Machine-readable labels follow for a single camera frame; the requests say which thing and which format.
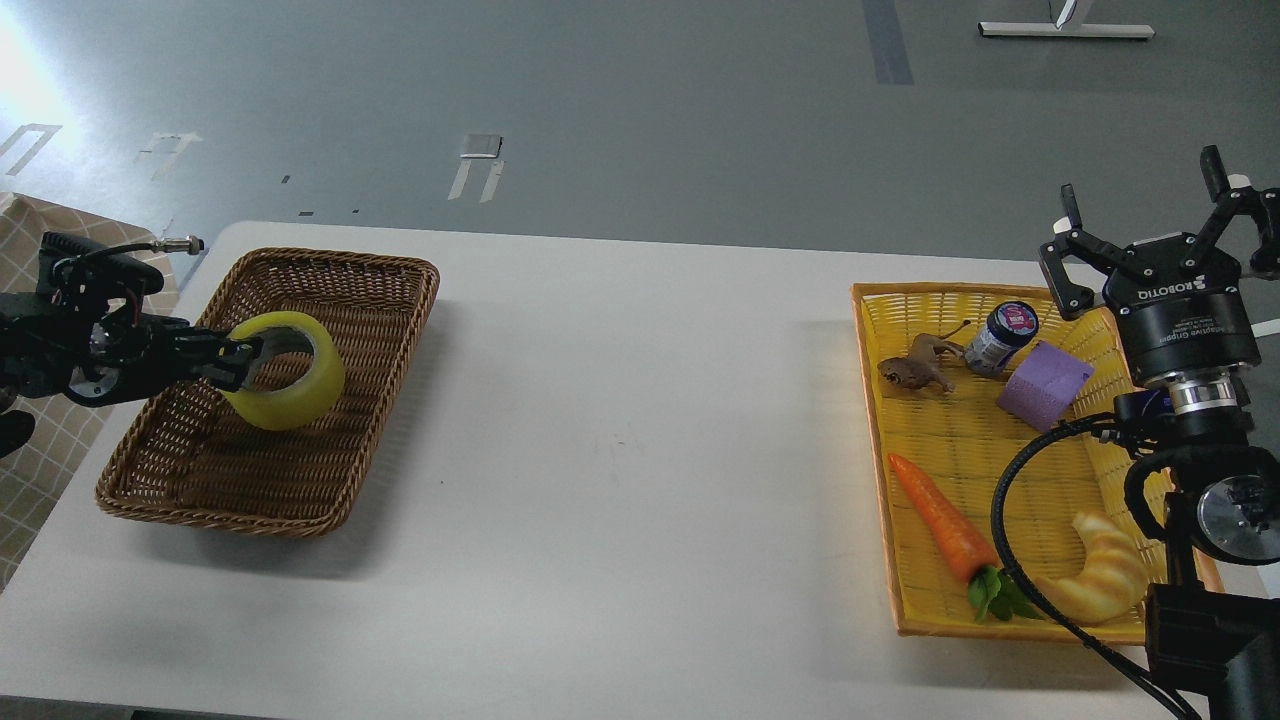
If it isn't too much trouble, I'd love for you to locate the yellow tape roll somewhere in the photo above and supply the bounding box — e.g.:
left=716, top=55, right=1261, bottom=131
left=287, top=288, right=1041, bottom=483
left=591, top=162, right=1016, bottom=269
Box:
left=221, top=311, right=346, bottom=430

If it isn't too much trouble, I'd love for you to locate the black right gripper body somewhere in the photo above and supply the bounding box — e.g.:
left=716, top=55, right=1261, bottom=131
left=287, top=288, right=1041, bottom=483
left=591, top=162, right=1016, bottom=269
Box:
left=1103, top=233, right=1261, bottom=388

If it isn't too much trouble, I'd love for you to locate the white stand base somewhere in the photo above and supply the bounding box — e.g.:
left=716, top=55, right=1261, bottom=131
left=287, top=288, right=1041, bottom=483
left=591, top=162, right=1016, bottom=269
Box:
left=977, top=1, right=1156, bottom=42

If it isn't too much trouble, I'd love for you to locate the toy croissant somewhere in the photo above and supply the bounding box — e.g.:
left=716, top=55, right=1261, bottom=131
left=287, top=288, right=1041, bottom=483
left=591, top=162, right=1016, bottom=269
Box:
left=1030, top=510, right=1149, bottom=625

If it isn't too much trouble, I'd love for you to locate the brown wicker basket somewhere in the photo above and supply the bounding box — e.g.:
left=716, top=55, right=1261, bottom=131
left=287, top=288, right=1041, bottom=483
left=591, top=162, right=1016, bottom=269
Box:
left=95, top=249, right=440, bottom=538

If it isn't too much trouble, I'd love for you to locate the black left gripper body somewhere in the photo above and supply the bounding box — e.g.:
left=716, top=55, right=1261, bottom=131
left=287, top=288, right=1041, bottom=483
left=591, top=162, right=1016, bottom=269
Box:
left=86, top=315, right=191, bottom=391

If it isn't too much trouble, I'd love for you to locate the small dark jar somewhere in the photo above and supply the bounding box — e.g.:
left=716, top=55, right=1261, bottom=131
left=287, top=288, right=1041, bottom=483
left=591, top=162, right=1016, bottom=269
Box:
left=963, top=301, right=1041, bottom=378

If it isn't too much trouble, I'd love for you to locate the brown toy frog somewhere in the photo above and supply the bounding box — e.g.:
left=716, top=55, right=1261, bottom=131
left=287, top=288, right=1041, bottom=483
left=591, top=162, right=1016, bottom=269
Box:
left=876, top=319, right=972, bottom=395

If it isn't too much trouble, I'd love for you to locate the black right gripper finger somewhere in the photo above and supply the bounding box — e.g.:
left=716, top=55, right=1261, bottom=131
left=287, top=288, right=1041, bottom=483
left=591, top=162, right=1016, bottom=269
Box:
left=1038, top=183, right=1157, bottom=322
left=1179, top=145, right=1279, bottom=281

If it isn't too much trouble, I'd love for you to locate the purple foam block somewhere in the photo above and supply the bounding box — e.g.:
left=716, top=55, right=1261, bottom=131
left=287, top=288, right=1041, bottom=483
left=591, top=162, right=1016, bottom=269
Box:
left=995, top=341, right=1094, bottom=433

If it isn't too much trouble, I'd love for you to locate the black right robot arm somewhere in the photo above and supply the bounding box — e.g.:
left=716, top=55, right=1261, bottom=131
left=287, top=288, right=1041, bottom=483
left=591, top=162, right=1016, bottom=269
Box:
left=991, top=145, right=1279, bottom=719

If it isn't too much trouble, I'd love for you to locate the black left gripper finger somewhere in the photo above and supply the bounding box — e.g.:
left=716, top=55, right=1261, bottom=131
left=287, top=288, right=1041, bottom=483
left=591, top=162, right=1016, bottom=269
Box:
left=178, top=327, right=265, bottom=392

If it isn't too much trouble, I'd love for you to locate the orange toy carrot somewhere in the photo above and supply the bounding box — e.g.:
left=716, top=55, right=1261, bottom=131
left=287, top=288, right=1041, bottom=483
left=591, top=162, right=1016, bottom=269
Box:
left=887, top=454, right=1041, bottom=623

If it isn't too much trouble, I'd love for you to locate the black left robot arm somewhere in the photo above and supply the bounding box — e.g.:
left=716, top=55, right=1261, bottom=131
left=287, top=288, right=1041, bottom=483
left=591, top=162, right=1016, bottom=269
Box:
left=1, top=231, right=265, bottom=455

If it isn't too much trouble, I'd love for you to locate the yellow plastic basket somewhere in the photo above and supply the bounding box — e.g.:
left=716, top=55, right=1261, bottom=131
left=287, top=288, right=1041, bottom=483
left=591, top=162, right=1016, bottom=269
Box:
left=851, top=282, right=1167, bottom=642

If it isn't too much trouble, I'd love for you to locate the beige checkered cloth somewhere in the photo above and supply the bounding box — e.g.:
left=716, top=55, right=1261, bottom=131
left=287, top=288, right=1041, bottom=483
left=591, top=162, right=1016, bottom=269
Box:
left=1, top=191, right=155, bottom=585

